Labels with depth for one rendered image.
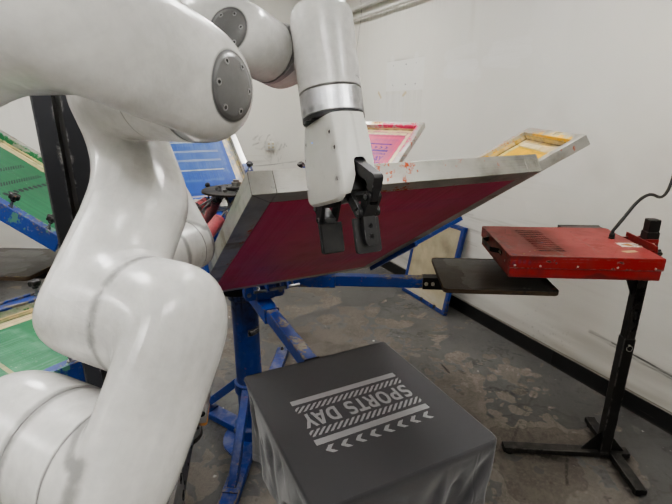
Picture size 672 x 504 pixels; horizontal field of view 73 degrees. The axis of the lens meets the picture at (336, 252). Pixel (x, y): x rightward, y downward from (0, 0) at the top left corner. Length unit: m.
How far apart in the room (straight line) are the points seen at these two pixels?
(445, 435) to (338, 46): 0.85
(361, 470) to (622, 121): 2.39
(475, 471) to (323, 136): 0.86
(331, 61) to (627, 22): 2.54
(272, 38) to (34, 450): 0.44
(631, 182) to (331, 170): 2.48
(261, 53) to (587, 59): 2.66
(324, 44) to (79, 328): 0.38
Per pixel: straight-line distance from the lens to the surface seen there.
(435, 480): 1.07
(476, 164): 0.88
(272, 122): 5.50
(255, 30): 0.55
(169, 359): 0.33
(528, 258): 1.88
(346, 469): 1.01
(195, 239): 0.82
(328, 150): 0.52
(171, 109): 0.33
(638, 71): 2.92
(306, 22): 0.57
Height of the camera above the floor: 1.65
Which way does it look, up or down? 18 degrees down
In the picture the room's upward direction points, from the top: straight up
